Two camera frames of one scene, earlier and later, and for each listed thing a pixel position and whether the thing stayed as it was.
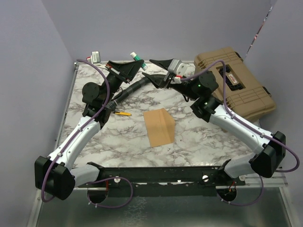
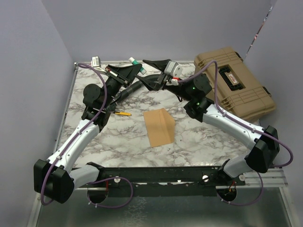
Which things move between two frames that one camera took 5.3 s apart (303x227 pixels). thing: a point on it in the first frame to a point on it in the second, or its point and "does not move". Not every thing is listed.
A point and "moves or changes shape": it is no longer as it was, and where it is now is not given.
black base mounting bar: x=165 y=181 does not move
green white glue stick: x=137 y=57 moves or changes shape
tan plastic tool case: x=245 y=94 does not move
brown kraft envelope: x=160 y=126 does not move
